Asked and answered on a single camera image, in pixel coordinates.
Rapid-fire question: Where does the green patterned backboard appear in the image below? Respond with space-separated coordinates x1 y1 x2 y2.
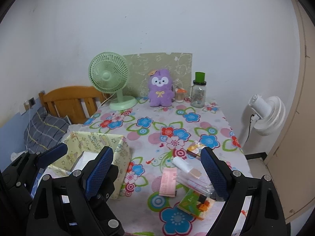
123 53 192 98

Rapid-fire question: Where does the wall power outlet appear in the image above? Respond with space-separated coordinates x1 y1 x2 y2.
28 98 36 108

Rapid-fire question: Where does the small jar orange lid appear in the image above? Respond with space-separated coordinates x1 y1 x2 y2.
175 87 187 103

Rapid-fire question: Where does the grey plaid pillow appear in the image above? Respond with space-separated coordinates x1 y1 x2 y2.
24 107 70 153

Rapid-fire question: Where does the floral tablecloth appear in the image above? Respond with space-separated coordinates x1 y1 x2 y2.
82 98 250 235

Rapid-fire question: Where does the green desk fan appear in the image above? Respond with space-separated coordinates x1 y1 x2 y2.
88 52 137 111

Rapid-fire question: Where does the white tube with cap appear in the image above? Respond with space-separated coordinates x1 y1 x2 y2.
172 157 202 179

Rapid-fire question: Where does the green picture book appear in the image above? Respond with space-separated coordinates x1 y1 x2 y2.
177 189 216 220

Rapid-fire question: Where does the yellow cartoon packet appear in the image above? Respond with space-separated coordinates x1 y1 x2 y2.
186 141 206 160

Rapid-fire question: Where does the glass jar green lid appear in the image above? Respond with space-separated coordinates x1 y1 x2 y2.
190 72 207 108

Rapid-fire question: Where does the purple plush toy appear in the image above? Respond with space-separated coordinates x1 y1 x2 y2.
148 69 175 107

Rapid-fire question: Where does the clear plastic zip bag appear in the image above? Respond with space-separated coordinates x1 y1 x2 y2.
176 174 216 199

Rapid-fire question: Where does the yellow fabric storage box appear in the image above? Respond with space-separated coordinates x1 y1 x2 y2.
45 131 131 200

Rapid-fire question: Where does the pink tissue packet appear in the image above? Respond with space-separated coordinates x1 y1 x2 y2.
159 168 177 198

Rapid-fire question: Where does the white standing fan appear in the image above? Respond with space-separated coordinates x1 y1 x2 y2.
242 94 286 146

